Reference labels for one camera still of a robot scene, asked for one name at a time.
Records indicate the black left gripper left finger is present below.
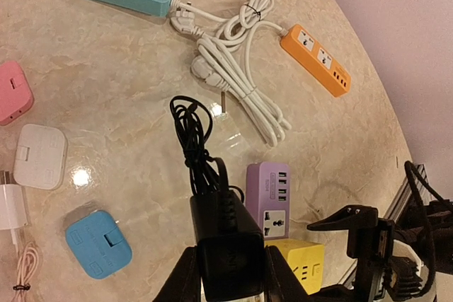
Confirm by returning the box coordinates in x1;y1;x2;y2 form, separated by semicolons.
153;246;201;302

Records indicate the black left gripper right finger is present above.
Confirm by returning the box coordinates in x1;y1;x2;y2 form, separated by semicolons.
264;245;310;302

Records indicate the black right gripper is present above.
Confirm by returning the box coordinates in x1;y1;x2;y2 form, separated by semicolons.
306;204;423;302

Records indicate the yellow black plug adapter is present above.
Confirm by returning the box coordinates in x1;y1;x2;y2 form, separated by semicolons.
265;238;325;295

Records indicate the light blue small adapter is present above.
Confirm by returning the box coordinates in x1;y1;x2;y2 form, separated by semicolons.
65;210;132;279

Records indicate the purple power strip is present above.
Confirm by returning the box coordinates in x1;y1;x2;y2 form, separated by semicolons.
245;161;290;240

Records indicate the thin black cable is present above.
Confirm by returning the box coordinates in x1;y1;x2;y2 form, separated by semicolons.
169;95;266;302

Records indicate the white usb charger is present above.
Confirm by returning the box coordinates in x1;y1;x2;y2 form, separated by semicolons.
1;170;40;302

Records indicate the orange power strip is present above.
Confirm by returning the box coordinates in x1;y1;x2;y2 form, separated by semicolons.
280;24;352;98

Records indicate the white plug adapter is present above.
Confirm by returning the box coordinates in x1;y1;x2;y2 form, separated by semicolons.
13;124;67;190

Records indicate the pink plug adapter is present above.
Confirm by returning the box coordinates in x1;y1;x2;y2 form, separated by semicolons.
0;61;34;126

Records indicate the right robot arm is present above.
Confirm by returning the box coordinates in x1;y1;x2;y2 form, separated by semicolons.
307;161;452;301

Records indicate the white cable of orange strip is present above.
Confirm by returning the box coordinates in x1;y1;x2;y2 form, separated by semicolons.
189;21;293;147

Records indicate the white cable of blue strip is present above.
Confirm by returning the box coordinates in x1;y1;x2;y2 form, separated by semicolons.
168;0;282;43

